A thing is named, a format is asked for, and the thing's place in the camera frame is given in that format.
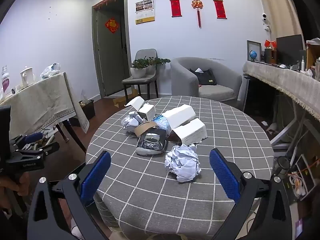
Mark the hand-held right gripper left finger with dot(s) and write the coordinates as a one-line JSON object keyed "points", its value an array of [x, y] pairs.
{"points": [[96, 177]]}

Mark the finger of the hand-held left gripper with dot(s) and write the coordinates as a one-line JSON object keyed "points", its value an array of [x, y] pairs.
{"points": [[33, 137], [47, 148]]}

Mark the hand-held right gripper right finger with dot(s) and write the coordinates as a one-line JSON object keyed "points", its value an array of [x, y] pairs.
{"points": [[225, 177]]}

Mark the white paper ball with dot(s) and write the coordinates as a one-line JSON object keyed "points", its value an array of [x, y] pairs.
{"points": [[183, 163]]}

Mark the white cardboard box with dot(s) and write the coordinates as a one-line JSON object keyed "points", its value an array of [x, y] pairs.
{"points": [[192, 131], [180, 117]]}

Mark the white plastic wrap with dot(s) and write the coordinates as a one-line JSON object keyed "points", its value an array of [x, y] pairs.
{"points": [[130, 123]]}

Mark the black silver foil bag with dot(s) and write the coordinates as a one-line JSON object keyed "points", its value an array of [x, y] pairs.
{"points": [[151, 142]]}

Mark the blue plastic wrapper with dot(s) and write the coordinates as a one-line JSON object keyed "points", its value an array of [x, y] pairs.
{"points": [[163, 122]]}

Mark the white box with flap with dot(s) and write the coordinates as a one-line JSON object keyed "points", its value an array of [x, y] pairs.
{"points": [[147, 110]]}

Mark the person's left hand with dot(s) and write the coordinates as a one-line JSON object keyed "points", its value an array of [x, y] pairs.
{"points": [[21, 183]]}

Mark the dark wooden table leg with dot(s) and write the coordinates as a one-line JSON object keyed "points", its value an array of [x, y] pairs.
{"points": [[72, 135]]}

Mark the beige patterned tablecloth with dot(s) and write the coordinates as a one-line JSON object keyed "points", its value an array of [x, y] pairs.
{"points": [[37, 102]]}

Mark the grey checked tablecloth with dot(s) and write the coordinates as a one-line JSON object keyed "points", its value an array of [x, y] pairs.
{"points": [[140, 192]]}

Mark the clear bottle purple label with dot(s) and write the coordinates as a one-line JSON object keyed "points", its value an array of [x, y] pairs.
{"points": [[5, 80]]}

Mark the small black floor bin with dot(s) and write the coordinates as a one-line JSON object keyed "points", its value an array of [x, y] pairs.
{"points": [[87, 108]]}

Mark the steel thermos flask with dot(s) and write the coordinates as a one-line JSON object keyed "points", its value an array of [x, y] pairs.
{"points": [[282, 163]]}

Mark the white kettle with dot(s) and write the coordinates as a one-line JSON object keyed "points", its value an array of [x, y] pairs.
{"points": [[27, 75]]}

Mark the white plastic bag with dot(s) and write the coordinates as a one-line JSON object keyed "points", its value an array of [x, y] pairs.
{"points": [[50, 70]]}

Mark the white power strip box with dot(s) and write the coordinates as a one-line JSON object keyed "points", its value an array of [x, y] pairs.
{"points": [[303, 175]]}

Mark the flat cardboard box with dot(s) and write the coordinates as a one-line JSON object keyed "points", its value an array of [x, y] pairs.
{"points": [[122, 100]]}

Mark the black handbag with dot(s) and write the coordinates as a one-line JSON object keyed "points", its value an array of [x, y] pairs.
{"points": [[207, 78]]}

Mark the grey dining chair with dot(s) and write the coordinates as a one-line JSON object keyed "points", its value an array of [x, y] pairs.
{"points": [[136, 80]]}

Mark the grey armchair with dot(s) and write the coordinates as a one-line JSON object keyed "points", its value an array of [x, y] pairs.
{"points": [[185, 80]]}

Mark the white paper sheet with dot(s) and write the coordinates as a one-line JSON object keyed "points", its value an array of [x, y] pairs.
{"points": [[199, 70]]}

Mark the grey green door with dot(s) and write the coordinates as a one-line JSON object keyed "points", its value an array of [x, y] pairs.
{"points": [[110, 55]]}

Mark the potted plant white pot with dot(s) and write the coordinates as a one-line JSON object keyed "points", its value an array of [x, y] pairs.
{"points": [[155, 63], [138, 72]]}

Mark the beige fringed desk cloth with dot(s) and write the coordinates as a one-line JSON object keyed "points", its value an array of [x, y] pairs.
{"points": [[287, 80]]}

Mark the small blue globe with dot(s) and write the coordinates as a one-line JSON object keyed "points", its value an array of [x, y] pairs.
{"points": [[253, 54]]}

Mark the red door decoration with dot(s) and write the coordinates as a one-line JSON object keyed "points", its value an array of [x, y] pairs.
{"points": [[111, 25]]}

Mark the slim white bottle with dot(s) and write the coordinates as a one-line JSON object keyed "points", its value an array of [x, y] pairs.
{"points": [[303, 63]]}

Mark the small red flags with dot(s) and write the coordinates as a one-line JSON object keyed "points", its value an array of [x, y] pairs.
{"points": [[269, 43]]}

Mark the black monitor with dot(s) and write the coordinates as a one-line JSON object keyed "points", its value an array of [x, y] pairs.
{"points": [[290, 50]]}

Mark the wooden desk organiser box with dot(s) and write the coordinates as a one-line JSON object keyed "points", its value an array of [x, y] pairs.
{"points": [[312, 55]]}

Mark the red hanging scroll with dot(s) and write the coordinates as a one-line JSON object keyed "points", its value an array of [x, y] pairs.
{"points": [[220, 8], [175, 7]]}

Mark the beige curtain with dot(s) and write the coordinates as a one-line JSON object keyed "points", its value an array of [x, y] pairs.
{"points": [[280, 10]]}

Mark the white desk leg frame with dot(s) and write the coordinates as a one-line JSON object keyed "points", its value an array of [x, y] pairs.
{"points": [[287, 128]]}

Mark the picture frame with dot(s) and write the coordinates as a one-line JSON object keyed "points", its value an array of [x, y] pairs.
{"points": [[253, 45]]}

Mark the white security camera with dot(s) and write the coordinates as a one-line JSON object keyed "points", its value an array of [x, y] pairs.
{"points": [[265, 18]]}

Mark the wall calendar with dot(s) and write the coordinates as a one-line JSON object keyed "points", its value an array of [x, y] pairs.
{"points": [[145, 11]]}

